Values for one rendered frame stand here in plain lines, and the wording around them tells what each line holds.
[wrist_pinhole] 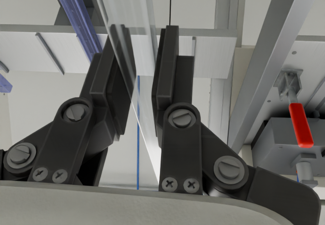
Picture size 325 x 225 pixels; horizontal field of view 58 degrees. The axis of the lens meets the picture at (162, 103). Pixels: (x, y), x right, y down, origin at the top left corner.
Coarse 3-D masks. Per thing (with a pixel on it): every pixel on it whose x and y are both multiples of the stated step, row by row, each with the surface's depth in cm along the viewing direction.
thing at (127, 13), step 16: (112, 0) 8; (128, 0) 8; (144, 0) 8; (112, 16) 9; (128, 16) 9; (144, 16) 8; (112, 32) 9; (128, 32) 9; (144, 32) 9; (128, 48) 10; (144, 48) 10; (128, 64) 11; (144, 64) 11; (128, 80) 12; (144, 80) 12; (144, 96) 13; (144, 112) 14; (144, 128) 16; (160, 160) 21
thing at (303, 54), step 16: (304, 48) 35; (320, 48) 35; (288, 64) 38; (304, 64) 38; (320, 64) 37; (304, 80) 40; (320, 80) 40; (272, 96) 44; (304, 96) 43; (320, 96) 43; (272, 112) 48; (288, 112) 48; (320, 112) 47; (256, 128) 53
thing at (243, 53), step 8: (240, 0) 69; (240, 8) 69; (240, 16) 70; (240, 24) 70; (240, 32) 70; (240, 40) 71; (240, 48) 70; (248, 48) 70; (240, 56) 71; (248, 56) 71; (240, 64) 71; (248, 64) 71; (240, 72) 72; (240, 80) 72; (232, 88) 72; (240, 88) 72; (232, 96) 73; (208, 104) 105; (232, 104) 73
